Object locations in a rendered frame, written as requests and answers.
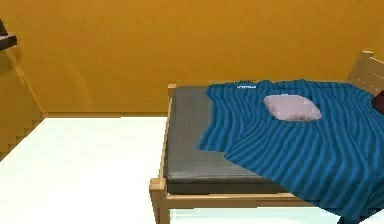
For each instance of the wooden bed with grey mattress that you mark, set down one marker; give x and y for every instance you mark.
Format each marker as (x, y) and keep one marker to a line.
(190, 143)

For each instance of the pale pink pillow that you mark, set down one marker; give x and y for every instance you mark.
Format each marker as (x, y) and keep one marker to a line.
(292, 108)

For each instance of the blue striped blanket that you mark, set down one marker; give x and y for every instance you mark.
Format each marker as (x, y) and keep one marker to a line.
(300, 153)

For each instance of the dark red pillow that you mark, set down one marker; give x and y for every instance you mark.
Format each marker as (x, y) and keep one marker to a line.
(379, 101)

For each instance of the dark brown wall fixture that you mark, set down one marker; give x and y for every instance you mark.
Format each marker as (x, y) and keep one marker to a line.
(6, 39)

